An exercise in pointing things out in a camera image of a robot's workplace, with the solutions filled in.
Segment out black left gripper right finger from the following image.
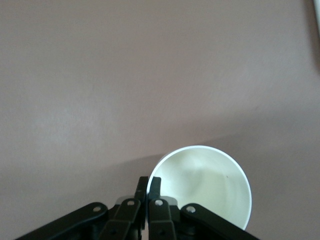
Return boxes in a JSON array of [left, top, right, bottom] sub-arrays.
[[148, 176, 261, 240]]

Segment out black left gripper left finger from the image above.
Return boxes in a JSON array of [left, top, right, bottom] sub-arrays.
[[14, 176, 150, 240]]

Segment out cream bear print tray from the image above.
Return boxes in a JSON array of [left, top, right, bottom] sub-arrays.
[[306, 0, 320, 73]]

